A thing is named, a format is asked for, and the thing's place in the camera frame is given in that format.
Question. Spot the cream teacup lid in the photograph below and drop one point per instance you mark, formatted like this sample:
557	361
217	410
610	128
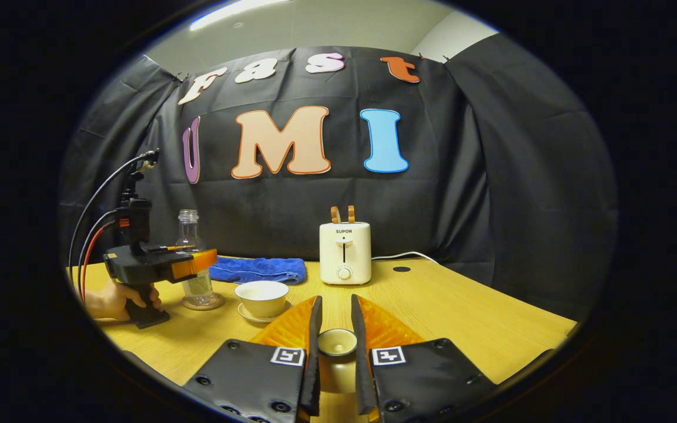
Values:
337	346

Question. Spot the cream toaster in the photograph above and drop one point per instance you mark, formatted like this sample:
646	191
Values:
344	252

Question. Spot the black backdrop cloth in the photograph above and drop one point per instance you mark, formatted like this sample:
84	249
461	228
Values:
315	200

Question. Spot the blue towel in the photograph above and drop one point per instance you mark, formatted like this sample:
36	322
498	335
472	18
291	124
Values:
256	270

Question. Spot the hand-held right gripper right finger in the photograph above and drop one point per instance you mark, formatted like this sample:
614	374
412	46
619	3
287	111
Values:
421	376

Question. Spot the clear glass water bottle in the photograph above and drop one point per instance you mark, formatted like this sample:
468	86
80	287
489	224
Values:
188	232

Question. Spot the cream ceramic saucer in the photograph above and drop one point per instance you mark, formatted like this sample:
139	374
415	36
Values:
244	314

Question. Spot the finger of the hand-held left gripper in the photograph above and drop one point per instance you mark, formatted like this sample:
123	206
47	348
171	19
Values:
194	263

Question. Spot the toast bread slice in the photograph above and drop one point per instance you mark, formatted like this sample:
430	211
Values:
351	214
335	215

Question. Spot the cream ceramic teacup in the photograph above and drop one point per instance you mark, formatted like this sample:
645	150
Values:
262	299

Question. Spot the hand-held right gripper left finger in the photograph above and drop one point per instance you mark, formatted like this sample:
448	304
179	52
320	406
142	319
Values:
256	376

